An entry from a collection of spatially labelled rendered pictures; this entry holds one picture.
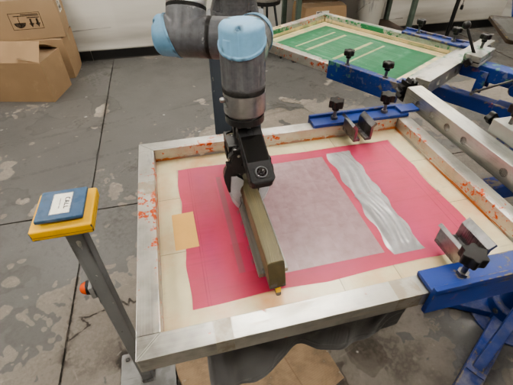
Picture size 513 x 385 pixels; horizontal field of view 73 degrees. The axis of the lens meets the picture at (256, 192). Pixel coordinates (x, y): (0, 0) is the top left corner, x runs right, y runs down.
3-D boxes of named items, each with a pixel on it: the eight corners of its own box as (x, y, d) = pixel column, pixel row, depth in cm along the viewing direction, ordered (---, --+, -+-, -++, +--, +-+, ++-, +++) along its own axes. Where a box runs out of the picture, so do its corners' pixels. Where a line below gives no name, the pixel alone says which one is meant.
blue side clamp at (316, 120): (311, 143, 102) (314, 123, 98) (306, 135, 106) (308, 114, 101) (403, 131, 108) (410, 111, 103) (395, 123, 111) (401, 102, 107)
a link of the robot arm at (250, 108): (270, 95, 58) (222, 101, 57) (270, 121, 61) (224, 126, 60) (259, 79, 64) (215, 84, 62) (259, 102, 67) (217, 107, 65)
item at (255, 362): (221, 404, 88) (205, 318, 60) (219, 389, 91) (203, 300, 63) (386, 360, 96) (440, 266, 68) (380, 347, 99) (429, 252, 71)
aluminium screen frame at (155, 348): (140, 373, 53) (134, 362, 51) (141, 156, 96) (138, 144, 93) (561, 270, 67) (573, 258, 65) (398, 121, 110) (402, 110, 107)
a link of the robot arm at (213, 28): (218, 8, 67) (203, 23, 59) (276, 10, 66) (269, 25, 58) (221, 50, 72) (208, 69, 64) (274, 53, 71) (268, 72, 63)
